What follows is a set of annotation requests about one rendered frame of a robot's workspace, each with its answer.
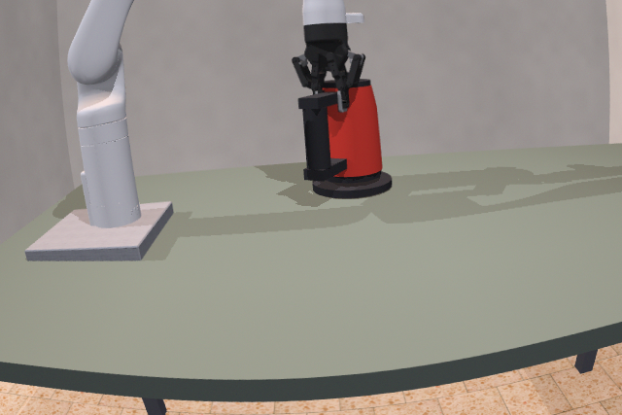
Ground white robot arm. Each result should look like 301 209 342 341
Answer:
67 0 364 228

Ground black round disk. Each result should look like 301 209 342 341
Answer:
312 171 392 198

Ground red kettle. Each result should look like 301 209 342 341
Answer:
298 79 382 184

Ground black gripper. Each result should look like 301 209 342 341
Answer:
292 23 365 113

